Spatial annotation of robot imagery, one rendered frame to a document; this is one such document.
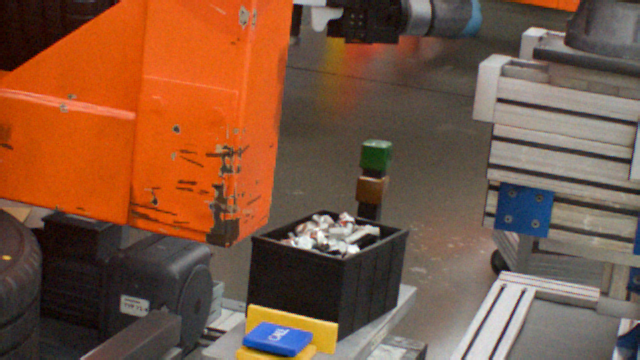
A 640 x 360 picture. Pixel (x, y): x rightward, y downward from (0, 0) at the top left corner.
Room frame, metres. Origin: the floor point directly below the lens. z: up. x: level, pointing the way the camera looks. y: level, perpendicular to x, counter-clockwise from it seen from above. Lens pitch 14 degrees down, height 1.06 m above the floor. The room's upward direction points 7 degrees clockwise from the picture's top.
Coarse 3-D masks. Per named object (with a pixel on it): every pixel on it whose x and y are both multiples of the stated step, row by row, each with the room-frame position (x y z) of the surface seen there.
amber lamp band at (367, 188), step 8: (360, 176) 1.89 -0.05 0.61; (360, 184) 1.88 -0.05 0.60; (368, 184) 1.88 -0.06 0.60; (376, 184) 1.88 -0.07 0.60; (384, 184) 1.88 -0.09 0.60; (360, 192) 1.88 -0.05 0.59; (368, 192) 1.88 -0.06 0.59; (376, 192) 1.88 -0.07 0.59; (384, 192) 1.89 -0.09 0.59; (360, 200) 1.88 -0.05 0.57; (368, 200) 1.88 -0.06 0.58; (376, 200) 1.88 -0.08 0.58; (384, 200) 1.90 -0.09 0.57
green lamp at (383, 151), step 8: (368, 144) 1.88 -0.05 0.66; (376, 144) 1.88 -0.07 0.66; (384, 144) 1.89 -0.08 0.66; (392, 144) 1.91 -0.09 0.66; (368, 152) 1.88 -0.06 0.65; (376, 152) 1.88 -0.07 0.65; (384, 152) 1.88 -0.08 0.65; (392, 152) 1.90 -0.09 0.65; (360, 160) 1.89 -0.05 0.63; (368, 160) 1.88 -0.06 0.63; (376, 160) 1.88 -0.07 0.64; (384, 160) 1.88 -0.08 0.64; (368, 168) 1.88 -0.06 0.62; (376, 168) 1.88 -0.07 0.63; (384, 168) 1.88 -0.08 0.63
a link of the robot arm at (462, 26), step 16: (432, 0) 2.27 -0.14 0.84; (448, 0) 2.27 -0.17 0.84; (464, 0) 2.28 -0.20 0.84; (432, 16) 2.25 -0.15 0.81; (448, 16) 2.27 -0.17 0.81; (464, 16) 2.28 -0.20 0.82; (480, 16) 2.30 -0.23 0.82; (432, 32) 2.26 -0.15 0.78; (448, 32) 2.28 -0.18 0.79; (464, 32) 2.29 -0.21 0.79
